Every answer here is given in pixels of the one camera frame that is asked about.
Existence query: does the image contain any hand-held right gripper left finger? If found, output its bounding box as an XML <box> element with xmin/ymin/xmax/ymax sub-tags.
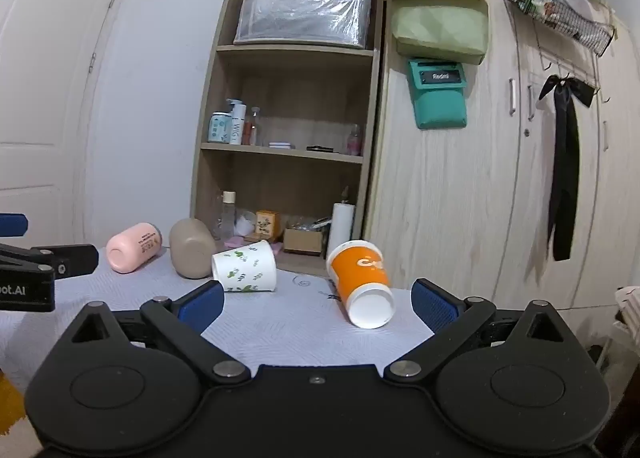
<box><xmin>67</xmin><ymin>281</ymin><xmax>252</xmax><ymax>386</ymax></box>

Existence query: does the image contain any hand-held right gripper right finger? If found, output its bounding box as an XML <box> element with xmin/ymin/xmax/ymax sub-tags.
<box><xmin>382</xmin><ymin>278</ymin><xmax>573</xmax><ymax>384</ymax></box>

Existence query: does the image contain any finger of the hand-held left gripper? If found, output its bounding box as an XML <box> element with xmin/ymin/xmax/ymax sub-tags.
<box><xmin>0</xmin><ymin>243</ymin><xmax>100</xmax><ymax>284</ymax></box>
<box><xmin>0</xmin><ymin>213</ymin><xmax>30</xmax><ymax>239</ymax></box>

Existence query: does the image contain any orange paper cup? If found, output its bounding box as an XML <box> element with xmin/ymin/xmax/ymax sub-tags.
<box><xmin>326</xmin><ymin>239</ymin><xmax>396</xmax><ymax>330</ymax></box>

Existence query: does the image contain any white leaf-print paper cup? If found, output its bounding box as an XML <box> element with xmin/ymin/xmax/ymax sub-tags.
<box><xmin>211</xmin><ymin>239</ymin><xmax>278</xmax><ymax>294</ymax></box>

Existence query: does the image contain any pink cup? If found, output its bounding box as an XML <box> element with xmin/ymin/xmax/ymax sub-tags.
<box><xmin>105</xmin><ymin>222</ymin><xmax>163</xmax><ymax>274</ymax></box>

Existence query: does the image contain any beige cup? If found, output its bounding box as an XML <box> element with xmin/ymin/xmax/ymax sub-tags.
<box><xmin>169</xmin><ymin>218</ymin><xmax>215</xmax><ymax>280</ymax></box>

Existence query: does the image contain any crumpled white plastic bag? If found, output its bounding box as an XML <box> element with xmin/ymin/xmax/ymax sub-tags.
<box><xmin>234</xmin><ymin>212</ymin><xmax>257</xmax><ymax>240</ymax></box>

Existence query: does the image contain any clear bottle cream cap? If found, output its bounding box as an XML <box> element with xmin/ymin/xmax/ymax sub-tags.
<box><xmin>218</xmin><ymin>191</ymin><xmax>238</xmax><ymax>241</ymax></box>

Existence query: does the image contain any small yellow box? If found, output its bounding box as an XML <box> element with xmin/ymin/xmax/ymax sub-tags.
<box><xmin>255</xmin><ymin>210</ymin><xmax>281</xmax><ymax>243</ymax></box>

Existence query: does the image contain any small cardboard box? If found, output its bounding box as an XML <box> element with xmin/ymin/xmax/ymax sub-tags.
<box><xmin>283</xmin><ymin>227</ymin><xmax>325</xmax><ymax>257</ymax></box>

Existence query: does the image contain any light wooden wardrobe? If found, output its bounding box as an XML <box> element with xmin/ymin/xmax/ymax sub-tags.
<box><xmin>362</xmin><ymin>0</ymin><xmax>640</xmax><ymax>336</ymax></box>

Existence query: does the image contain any paper towel roll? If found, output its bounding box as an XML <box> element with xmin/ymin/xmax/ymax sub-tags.
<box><xmin>326</xmin><ymin>202</ymin><xmax>356</xmax><ymax>260</ymax></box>

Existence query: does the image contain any white door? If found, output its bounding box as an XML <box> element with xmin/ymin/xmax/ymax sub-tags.
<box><xmin>0</xmin><ymin>0</ymin><xmax>134</xmax><ymax>250</ymax></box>

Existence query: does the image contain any teal and white jar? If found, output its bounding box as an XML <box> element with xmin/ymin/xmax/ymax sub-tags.
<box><xmin>207</xmin><ymin>111</ymin><xmax>232</xmax><ymax>144</ymax></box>

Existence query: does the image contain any white pump bottle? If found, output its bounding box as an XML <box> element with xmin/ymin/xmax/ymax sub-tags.
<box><xmin>225</xmin><ymin>99</ymin><xmax>247</xmax><ymax>146</ymax></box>

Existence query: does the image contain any white slatted object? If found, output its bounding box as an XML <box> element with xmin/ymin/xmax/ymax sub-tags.
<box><xmin>612</xmin><ymin>285</ymin><xmax>640</xmax><ymax>335</ymax></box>

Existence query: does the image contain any black ribbon bow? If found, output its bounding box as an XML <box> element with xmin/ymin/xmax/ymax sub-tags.
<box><xmin>538</xmin><ymin>74</ymin><xmax>596</xmax><ymax>262</ymax></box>

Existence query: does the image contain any teal pouch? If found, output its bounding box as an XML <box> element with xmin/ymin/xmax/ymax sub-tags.
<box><xmin>407</xmin><ymin>58</ymin><xmax>469</xmax><ymax>131</ymax></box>

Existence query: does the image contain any wooden shelf unit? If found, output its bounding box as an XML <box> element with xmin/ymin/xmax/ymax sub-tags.
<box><xmin>190</xmin><ymin>0</ymin><xmax>385</xmax><ymax>279</ymax></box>

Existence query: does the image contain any green cushion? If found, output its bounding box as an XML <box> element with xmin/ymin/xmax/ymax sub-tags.
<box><xmin>391</xmin><ymin>0</ymin><xmax>490</xmax><ymax>67</ymax></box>

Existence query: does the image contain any grey plastic-covered storage box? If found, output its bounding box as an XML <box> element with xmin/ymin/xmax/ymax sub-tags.
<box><xmin>233</xmin><ymin>0</ymin><xmax>374</xmax><ymax>50</ymax></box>

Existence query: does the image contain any black wire basket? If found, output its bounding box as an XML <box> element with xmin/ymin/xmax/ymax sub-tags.
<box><xmin>503</xmin><ymin>0</ymin><xmax>616</xmax><ymax>58</ymax></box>

